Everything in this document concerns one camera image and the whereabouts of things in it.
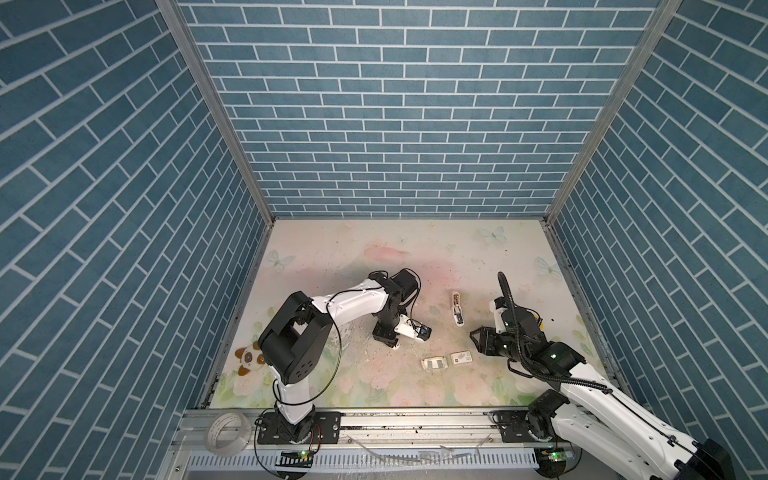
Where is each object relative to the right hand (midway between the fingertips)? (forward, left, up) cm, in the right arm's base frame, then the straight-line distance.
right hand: (473, 332), depth 82 cm
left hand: (+1, +22, -6) cm, 23 cm away
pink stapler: (+10, +3, -7) cm, 13 cm away
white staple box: (-4, +2, -7) cm, 9 cm away
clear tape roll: (-27, +63, -4) cm, 69 cm away
